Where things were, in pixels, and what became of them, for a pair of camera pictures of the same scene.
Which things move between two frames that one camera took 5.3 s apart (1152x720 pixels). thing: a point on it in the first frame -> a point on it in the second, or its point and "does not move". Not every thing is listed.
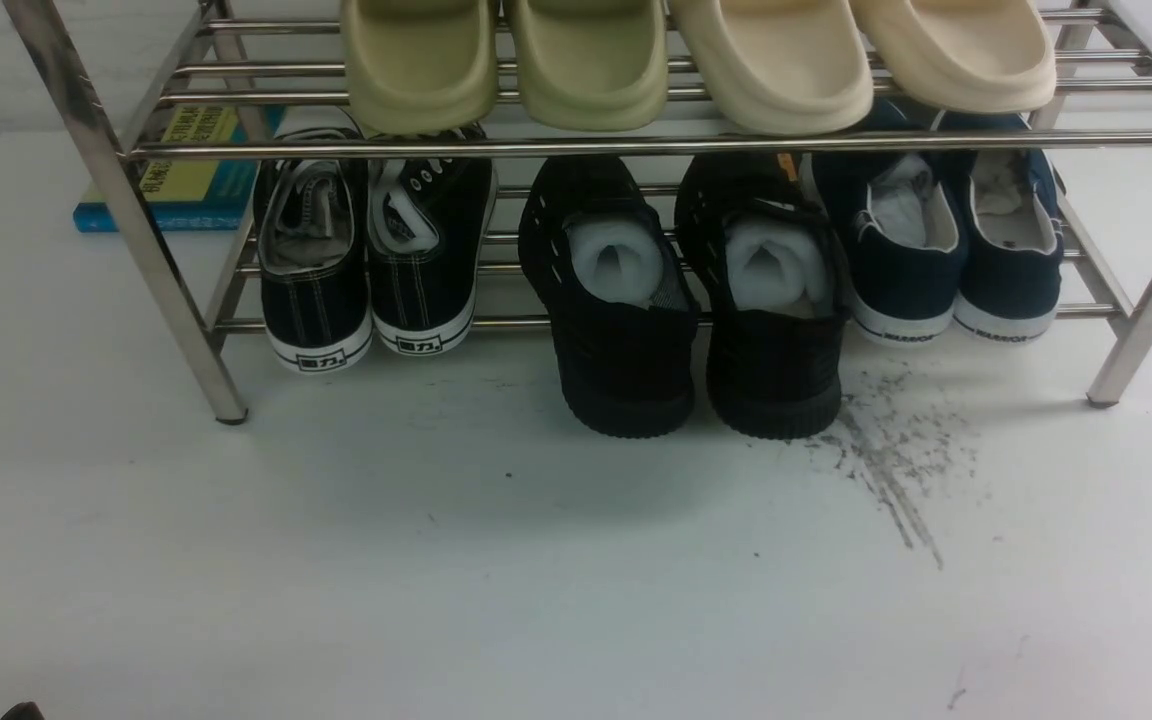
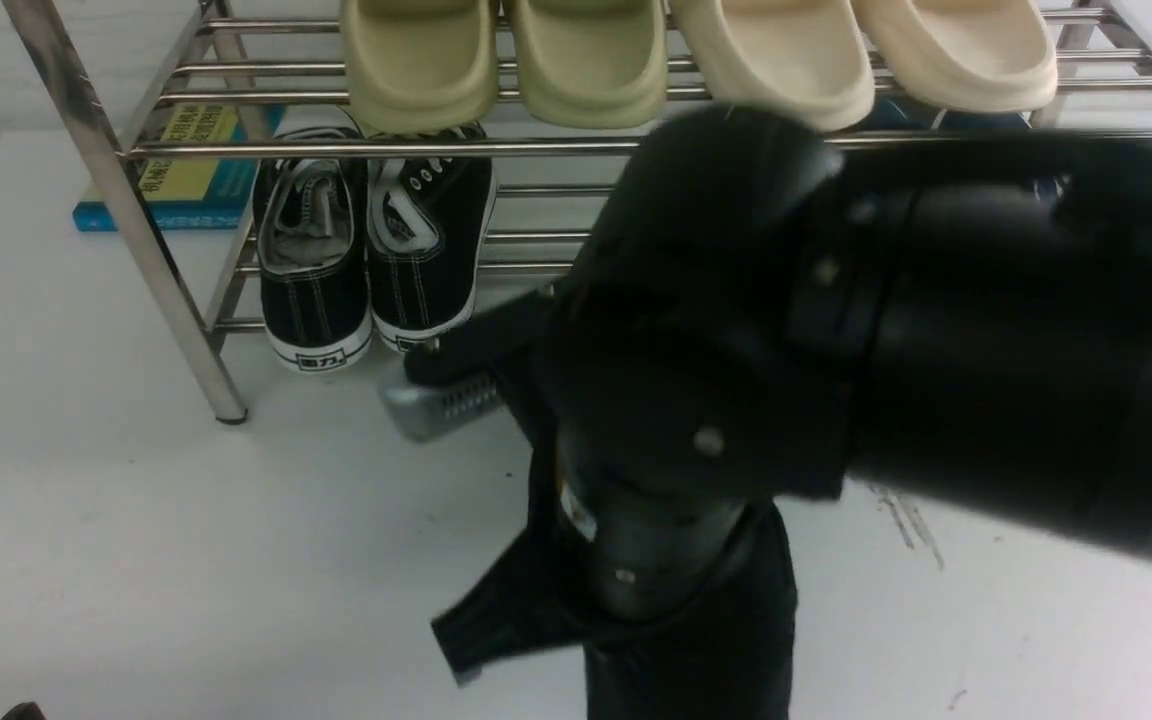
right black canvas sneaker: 427,218 does not move
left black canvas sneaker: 312,225 does not move
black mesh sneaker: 627,322 -> 726,654
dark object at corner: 24,711 does not move
